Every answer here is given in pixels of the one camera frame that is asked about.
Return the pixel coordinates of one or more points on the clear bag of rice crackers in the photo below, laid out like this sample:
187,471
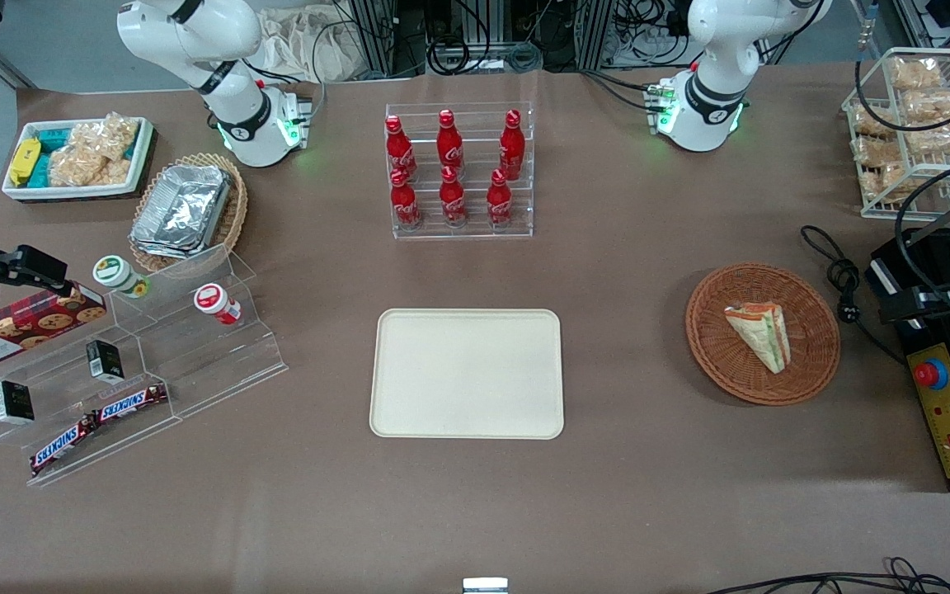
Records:
96,153

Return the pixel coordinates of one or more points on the beige cloth bag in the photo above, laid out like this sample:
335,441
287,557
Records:
302,45

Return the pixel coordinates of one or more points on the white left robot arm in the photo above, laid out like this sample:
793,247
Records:
718,74

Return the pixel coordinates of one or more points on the cream rectangular tray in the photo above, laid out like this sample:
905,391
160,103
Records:
467,373

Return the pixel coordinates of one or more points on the red lid white cup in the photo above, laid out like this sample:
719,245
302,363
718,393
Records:
215,302

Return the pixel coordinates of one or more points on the small silver metal bracket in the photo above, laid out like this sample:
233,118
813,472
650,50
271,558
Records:
485,586

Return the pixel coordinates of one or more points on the stacked aluminium foil containers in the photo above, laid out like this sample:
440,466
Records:
182,210

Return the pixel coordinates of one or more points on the white rectangular snack bin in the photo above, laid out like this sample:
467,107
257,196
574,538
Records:
71,191

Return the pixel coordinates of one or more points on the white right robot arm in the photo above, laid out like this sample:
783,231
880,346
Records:
236,49

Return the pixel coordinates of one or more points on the teal snack package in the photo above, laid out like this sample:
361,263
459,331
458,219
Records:
50,139

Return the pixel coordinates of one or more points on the clear acrylic bottle rack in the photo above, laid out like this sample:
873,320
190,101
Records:
458,227

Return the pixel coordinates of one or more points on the triangular sandwich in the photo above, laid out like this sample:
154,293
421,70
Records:
762,334

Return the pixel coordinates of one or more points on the small black box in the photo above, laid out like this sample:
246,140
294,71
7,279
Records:
13,402
104,360

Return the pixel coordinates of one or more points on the clear bag of puffed snacks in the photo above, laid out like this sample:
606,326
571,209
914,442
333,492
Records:
916,73
879,165
871,120
937,120

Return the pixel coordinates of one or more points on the oval light wicker basket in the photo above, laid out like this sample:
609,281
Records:
233,219

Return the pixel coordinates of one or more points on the red cola bottle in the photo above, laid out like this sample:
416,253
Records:
398,148
499,202
449,144
453,200
404,202
511,147

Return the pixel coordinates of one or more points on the yellow snack package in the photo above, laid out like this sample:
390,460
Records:
24,161

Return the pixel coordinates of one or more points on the red emergency stop button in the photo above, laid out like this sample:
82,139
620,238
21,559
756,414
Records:
928,375

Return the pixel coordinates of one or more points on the round brown wicker basket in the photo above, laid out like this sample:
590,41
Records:
710,346

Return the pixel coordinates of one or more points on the red tartan cookie box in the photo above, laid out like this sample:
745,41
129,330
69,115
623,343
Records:
21,330

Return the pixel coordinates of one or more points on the brown Snickers bar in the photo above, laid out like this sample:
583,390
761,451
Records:
130,403
63,447

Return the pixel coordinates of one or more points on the clear acrylic step display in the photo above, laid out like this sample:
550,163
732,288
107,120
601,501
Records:
195,363

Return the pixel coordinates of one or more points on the green lid white cup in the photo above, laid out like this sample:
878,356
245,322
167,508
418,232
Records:
116,275

